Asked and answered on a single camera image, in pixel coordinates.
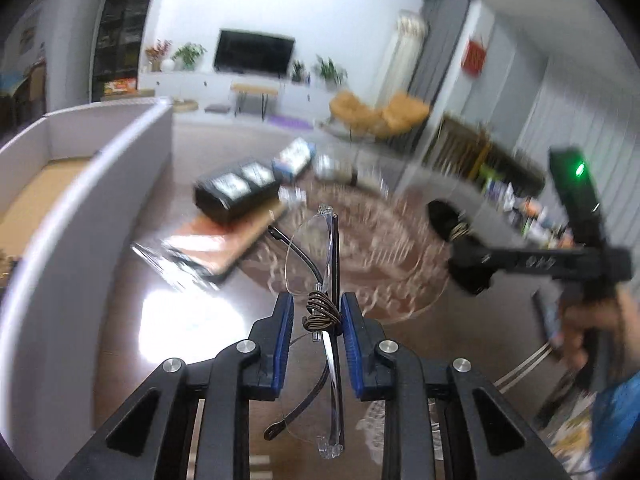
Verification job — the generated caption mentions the rimless eyeglasses with brown cord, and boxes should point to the rimless eyeglasses with brown cord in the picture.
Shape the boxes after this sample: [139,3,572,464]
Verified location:
[264,203,347,461]

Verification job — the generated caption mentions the wooden chair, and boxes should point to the wooden chair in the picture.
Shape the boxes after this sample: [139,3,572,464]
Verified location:
[422,112,493,181]

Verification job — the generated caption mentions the bushy green potted plant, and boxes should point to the bushy green potted plant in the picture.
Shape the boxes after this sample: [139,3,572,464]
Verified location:
[172,42,207,71]

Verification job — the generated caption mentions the yellow lounge chair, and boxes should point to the yellow lounge chair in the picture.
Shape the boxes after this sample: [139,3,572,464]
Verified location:
[329,91,431,143]

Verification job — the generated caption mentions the white sheer curtain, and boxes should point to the white sheer curtain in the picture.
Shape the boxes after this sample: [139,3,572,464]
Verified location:
[385,12,428,106]

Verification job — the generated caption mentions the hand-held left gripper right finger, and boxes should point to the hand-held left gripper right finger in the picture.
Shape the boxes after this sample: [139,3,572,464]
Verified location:
[340,292,573,480]

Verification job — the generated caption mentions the person's right forearm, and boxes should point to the person's right forearm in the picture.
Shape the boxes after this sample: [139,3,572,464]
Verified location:
[592,310,640,480]

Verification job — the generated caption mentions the black glass bookcase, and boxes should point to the black glass bookcase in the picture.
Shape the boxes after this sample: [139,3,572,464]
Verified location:
[90,0,161,103]

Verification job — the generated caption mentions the black television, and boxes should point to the black television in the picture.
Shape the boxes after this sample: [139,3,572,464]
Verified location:
[213,29,296,78]

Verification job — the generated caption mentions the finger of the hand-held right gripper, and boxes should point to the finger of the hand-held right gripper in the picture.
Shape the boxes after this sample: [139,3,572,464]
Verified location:
[446,237,501,297]

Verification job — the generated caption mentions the white television cabinet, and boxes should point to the white television cabinet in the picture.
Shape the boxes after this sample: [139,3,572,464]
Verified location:
[139,70,351,116]

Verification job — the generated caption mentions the red wall hanging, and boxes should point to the red wall hanging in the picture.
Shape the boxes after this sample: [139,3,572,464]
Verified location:
[461,37,488,77]

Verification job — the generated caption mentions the grey curtain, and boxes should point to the grey curtain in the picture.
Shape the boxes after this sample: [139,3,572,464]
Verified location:
[400,0,473,126]

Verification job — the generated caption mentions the vase with red flowers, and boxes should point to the vase with red flowers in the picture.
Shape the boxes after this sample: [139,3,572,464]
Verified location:
[145,40,173,72]

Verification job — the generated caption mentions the wooden sideboard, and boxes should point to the wooden sideboard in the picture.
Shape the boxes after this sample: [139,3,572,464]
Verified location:
[470,140,586,251]

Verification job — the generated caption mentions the white cardboard box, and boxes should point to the white cardboard box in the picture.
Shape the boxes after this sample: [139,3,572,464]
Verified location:
[0,99,173,461]

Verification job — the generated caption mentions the orange phone case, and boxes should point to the orange phone case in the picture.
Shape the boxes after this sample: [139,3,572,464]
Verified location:
[131,207,288,291]

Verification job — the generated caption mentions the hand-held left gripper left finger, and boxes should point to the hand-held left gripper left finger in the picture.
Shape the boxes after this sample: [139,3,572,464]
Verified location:
[55,292,296,480]

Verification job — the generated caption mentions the brown cardboard carton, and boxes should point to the brown cardboard carton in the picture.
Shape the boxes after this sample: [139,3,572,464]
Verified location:
[100,89,156,103]

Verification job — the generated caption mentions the row of small bottles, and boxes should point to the row of small bottles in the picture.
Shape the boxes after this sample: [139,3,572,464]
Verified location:
[480,175,576,251]

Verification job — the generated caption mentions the wooden bench with black legs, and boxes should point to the wooden bench with black legs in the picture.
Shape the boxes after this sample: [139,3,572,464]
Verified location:
[230,83,279,121]

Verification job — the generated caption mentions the person's right hand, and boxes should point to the person's right hand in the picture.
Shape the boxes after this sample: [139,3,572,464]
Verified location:
[555,290,626,368]

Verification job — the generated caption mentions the bundle of thin sticks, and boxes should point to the bundle of thin sticks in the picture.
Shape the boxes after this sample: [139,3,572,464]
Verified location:
[315,152,391,196]

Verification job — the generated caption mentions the blue and white carton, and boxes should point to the blue and white carton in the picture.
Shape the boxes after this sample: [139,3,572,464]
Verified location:
[271,137,317,183]

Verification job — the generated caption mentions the leafy potted plant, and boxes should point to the leafy potted plant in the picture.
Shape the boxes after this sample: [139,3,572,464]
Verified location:
[315,55,348,88]

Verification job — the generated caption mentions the purple floor mat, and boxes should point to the purple floor mat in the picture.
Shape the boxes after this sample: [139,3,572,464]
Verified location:
[265,115,311,130]

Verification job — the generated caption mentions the black box with white labels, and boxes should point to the black box with white labels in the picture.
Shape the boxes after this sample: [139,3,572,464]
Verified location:
[194,157,281,226]

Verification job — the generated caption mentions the dining table with blue cloth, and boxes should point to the dining table with blue cloth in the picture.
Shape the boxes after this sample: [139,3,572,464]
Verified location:
[0,71,31,98]

